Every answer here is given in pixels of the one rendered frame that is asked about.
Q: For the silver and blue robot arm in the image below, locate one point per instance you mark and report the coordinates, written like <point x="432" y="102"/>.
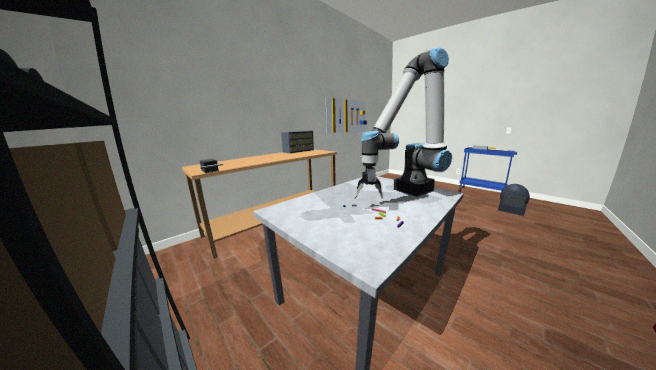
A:
<point x="435" y="155"/>

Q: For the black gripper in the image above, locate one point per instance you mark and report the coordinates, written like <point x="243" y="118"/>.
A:
<point x="364" y="180"/>

